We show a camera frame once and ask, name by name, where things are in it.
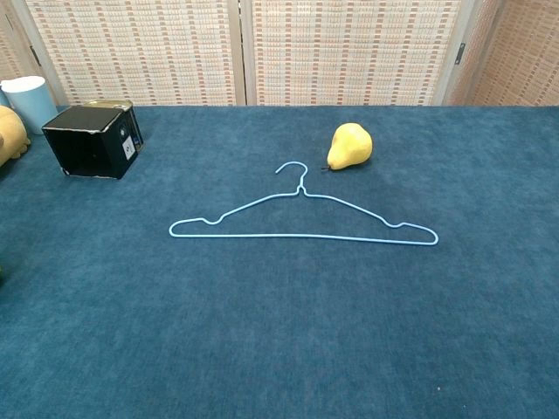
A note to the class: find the light blue cup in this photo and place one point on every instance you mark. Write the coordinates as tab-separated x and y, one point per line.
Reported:
32	105

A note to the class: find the black screen hinge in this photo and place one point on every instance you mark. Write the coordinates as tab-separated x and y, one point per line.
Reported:
460	52
35	55

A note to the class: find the black cardboard box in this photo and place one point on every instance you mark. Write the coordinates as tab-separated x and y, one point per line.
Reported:
83	144

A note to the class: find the blue table cloth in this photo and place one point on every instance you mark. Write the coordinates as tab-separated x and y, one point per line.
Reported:
279	327

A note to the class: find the woven folding screen panel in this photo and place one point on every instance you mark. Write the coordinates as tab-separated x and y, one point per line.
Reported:
8	52
140	52
349	52
519	57

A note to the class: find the yellow plush toy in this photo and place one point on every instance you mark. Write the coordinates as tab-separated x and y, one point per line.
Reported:
9	135

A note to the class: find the yellow pear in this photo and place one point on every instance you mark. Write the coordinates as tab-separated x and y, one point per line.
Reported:
349	147

